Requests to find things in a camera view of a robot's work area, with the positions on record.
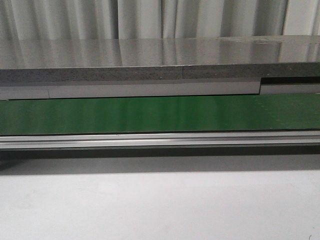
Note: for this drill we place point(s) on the grey stone countertop slab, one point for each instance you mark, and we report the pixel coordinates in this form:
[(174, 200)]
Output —
[(69, 61)]

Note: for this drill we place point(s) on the green conveyor belt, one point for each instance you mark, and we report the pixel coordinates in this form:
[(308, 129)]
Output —
[(160, 114)]

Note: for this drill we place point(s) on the grey cabinet front panel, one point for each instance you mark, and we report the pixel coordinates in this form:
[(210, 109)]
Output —
[(152, 88)]

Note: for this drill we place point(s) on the white pleated curtain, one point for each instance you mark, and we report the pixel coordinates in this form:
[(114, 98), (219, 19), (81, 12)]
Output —
[(155, 19)]

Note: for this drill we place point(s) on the aluminium conveyor side rail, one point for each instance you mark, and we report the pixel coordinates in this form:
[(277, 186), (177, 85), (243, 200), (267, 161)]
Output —
[(33, 142)]

